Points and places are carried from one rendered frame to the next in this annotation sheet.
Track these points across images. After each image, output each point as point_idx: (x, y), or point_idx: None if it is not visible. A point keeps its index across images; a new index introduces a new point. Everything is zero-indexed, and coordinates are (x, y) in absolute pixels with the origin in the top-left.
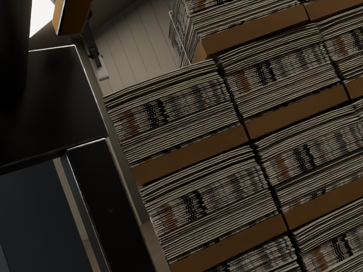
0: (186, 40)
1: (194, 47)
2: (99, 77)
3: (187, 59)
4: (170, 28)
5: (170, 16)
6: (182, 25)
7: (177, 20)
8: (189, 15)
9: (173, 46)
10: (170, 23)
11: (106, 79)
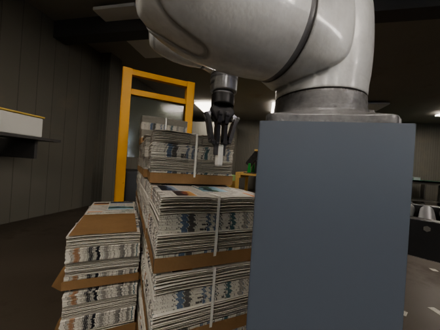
0: (207, 162)
1: (216, 172)
2: (222, 164)
3: (190, 167)
4: (174, 133)
5: (197, 137)
6: (210, 153)
7: (201, 144)
8: (229, 160)
9: (156, 140)
10: (180, 133)
11: (215, 165)
